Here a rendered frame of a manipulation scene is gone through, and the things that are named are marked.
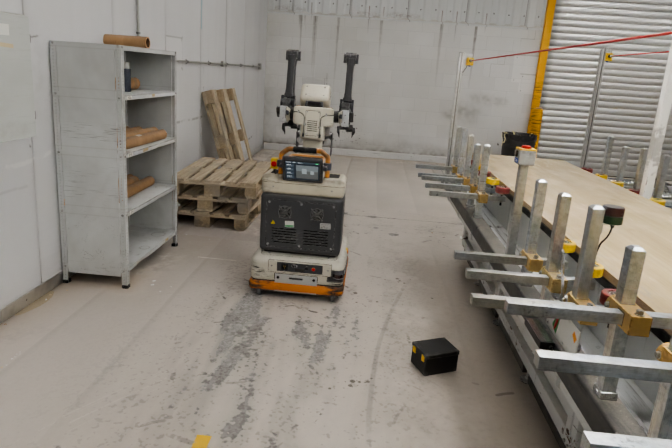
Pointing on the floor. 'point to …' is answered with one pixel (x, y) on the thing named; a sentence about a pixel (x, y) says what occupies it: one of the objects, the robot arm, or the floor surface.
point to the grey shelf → (77, 141)
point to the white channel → (658, 132)
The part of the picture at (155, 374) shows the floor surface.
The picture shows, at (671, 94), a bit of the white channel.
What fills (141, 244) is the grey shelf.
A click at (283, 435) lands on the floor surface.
